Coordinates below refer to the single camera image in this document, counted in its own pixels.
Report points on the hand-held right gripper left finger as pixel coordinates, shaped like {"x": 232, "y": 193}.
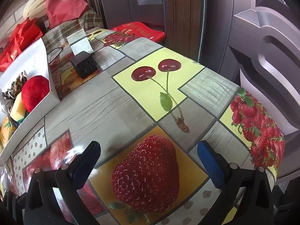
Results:
{"x": 86, "y": 161}

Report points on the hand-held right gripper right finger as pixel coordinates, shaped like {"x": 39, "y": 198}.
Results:
{"x": 212, "y": 166}

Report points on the red plush apple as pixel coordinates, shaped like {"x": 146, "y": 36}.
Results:
{"x": 35, "y": 93}

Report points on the orange tissue pack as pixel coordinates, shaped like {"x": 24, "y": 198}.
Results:
{"x": 7, "y": 129}

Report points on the yellow sponge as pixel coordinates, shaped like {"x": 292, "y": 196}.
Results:
{"x": 17, "y": 109}

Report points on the navy white patterned scrunchie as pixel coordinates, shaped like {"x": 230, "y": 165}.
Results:
{"x": 5, "y": 98}

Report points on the tan braided scrunchie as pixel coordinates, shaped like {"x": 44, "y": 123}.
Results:
{"x": 18, "y": 82}

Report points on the white cardboard box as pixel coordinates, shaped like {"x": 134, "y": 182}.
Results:
{"x": 35, "y": 58}

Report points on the fruit print tablecloth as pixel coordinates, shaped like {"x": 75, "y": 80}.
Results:
{"x": 93, "y": 103}

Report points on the black power adapter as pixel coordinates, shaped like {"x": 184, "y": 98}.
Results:
{"x": 84, "y": 65}

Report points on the purple panelled door leaf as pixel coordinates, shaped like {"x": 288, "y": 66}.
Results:
{"x": 257, "y": 39}
{"x": 145, "y": 2}

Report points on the plaid covered bench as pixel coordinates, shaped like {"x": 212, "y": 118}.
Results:
{"x": 68, "y": 28}

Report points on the red tote bag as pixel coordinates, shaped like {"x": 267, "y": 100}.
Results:
{"x": 21, "y": 39}

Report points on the flat red bag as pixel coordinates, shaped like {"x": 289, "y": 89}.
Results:
{"x": 138, "y": 30}

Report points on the red non-woven bag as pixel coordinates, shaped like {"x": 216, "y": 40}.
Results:
{"x": 63, "y": 4}

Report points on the cream foam pads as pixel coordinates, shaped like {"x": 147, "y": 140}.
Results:
{"x": 35, "y": 4}

